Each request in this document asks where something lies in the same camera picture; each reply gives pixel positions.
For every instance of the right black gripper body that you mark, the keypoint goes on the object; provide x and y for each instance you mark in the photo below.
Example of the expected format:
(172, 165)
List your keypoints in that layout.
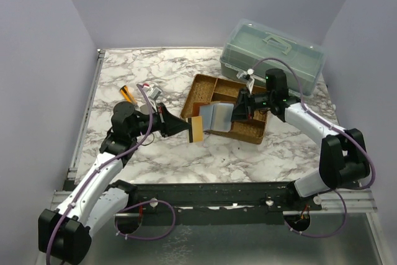
(258, 100)

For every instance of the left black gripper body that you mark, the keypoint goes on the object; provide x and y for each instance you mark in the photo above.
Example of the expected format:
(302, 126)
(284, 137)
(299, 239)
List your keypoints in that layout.
(157, 119)

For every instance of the brown leather card holder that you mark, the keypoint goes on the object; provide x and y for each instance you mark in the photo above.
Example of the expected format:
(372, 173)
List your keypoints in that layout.
(216, 116)

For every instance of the gold credit card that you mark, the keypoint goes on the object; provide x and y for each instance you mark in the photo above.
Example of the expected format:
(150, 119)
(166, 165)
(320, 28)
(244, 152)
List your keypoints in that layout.
(195, 132)

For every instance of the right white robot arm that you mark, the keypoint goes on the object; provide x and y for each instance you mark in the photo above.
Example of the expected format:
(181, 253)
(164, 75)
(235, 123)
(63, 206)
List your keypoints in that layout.
(342, 158)

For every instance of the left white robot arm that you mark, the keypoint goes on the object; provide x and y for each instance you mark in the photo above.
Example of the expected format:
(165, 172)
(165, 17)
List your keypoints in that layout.
(66, 233)

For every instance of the woven wicker divided tray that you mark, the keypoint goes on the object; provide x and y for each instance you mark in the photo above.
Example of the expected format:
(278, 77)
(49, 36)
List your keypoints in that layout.
(207, 89)

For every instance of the green plastic storage box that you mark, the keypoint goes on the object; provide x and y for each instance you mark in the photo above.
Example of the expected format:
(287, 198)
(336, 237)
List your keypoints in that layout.
(256, 46)

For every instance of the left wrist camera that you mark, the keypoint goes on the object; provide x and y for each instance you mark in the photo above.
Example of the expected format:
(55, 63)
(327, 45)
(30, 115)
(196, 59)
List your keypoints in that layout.
(153, 92)

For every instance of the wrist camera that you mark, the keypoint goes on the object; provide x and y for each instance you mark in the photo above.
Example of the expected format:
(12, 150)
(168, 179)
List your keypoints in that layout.
(247, 78)
(153, 92)

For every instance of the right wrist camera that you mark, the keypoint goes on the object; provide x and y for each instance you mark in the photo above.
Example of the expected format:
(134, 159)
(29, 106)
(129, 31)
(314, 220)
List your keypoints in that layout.
(247, 78)

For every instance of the black mounting rail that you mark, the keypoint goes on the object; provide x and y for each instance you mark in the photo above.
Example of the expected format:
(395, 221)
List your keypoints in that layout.
(211, 204)

